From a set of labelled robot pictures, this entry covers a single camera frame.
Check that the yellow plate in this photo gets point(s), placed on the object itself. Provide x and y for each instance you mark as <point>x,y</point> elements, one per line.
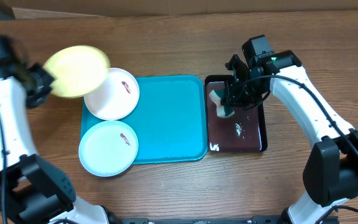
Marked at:
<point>77,70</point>

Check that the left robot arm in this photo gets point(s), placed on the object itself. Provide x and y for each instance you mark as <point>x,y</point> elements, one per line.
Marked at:
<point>32,190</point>

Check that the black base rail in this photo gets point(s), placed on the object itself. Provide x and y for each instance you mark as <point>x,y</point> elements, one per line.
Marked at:
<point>258,219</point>

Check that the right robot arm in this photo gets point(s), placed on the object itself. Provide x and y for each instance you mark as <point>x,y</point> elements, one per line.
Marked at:
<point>330,176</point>

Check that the green yellow sponge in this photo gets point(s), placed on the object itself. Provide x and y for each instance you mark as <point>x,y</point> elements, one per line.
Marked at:
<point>222,111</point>

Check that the blue plastic tray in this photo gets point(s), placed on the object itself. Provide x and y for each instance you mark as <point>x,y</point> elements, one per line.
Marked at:
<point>169,119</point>

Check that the white plate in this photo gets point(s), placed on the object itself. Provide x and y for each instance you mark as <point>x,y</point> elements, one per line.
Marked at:
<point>116,98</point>

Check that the cardboard backdrop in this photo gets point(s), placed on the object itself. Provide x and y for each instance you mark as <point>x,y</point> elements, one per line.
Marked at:
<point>173,7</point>

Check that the light blue plate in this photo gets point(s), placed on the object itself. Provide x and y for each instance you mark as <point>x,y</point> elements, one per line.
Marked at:
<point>108,149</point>

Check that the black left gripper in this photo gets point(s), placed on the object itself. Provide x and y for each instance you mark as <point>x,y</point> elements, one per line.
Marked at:
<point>35,100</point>

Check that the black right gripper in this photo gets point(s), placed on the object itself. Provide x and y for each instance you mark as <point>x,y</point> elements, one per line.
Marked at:
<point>234,98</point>

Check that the black water tray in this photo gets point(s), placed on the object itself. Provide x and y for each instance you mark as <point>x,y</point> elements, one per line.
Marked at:
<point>244,131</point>

